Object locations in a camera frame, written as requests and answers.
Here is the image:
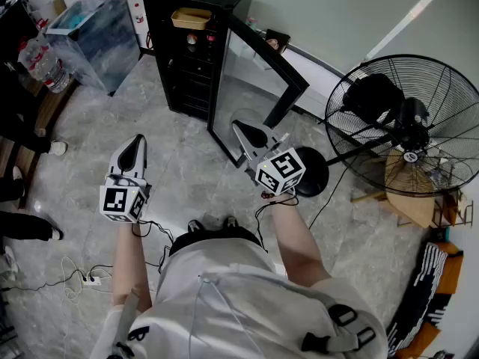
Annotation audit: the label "black mini fridge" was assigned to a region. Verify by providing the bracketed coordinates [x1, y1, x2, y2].
[141, 0, 311, 170]

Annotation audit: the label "yellow plastic container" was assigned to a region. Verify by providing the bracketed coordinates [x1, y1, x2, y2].
[171, 7, 213, 31]

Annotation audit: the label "grey shoulder strap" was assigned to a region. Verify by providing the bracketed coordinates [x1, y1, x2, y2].
[112, 291, 142, 359]

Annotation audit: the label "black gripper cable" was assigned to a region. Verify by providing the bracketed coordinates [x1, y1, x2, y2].
[254, 194, 300, 254]
[129, 218, 176, 274]

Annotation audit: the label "glass fridge door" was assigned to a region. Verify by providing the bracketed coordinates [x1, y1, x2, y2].
[207, 13, 311, 170]

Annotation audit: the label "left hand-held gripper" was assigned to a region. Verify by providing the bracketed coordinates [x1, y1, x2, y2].
[99, 134, 153, 224]

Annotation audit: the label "large clear water bottle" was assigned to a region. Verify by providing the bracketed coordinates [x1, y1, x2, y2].
[17, 37, 72, 94]

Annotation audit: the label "grey strap with black buckles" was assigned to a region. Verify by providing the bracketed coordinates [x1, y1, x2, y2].
[300, 303, 376, 354]

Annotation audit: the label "person's left forearm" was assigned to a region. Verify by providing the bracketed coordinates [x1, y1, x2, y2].
[112, 221, 153, 313]

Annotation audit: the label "white floor cable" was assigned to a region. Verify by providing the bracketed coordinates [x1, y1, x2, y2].
[59, 255, 113, 306]

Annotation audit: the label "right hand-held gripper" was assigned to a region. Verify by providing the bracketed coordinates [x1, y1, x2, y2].
[231, 120, 307, 197]

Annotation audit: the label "person's black shorts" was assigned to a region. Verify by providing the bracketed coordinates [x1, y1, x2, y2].
[168, 225, 263, 257]

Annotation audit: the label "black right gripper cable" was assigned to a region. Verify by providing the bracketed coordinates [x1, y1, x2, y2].
[254, 194, 300, 254]

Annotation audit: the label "wooden stool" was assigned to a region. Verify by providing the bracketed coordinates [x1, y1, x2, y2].
[350, 147, 471, 230]

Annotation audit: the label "large black floor fan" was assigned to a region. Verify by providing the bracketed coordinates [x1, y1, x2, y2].
[293, 53, 479, 198]

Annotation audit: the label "person's right forearm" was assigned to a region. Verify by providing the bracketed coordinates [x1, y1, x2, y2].
[268, 195, 333, 288]

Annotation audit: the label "person's white shirt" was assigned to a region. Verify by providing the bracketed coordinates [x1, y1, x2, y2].
[88, 236, 390, 359]

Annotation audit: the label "black framed box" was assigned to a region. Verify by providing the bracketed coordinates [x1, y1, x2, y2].
[264, 28, 292, 55]

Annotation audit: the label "orange black patterned chair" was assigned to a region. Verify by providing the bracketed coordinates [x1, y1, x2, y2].
[386, 240, 465, 359]

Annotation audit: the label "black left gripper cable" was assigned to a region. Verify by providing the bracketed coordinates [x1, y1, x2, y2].
[129, 218, 176, 274]

